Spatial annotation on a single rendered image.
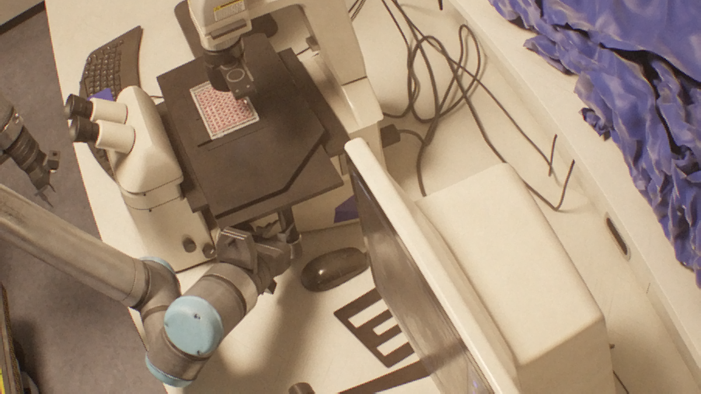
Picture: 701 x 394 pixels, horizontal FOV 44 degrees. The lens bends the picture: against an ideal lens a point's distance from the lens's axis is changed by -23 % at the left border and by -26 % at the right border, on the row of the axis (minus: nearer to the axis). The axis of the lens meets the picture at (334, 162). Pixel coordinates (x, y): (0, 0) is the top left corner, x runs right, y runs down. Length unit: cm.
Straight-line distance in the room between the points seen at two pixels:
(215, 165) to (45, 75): 199
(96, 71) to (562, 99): 126
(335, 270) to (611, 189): 70
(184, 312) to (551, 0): 70
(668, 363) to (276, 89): 93
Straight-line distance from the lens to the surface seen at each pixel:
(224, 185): 174
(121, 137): 172
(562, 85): 141
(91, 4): 261
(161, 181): 174
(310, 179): 174
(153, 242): 184
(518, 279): 119
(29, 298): 299
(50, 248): 157
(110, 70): 232
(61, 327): 288
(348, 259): 184
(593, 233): 189
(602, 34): 130
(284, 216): 179
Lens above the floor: 223
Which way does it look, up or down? 47 degrees down
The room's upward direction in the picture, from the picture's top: 10 degrees counter-clockwise
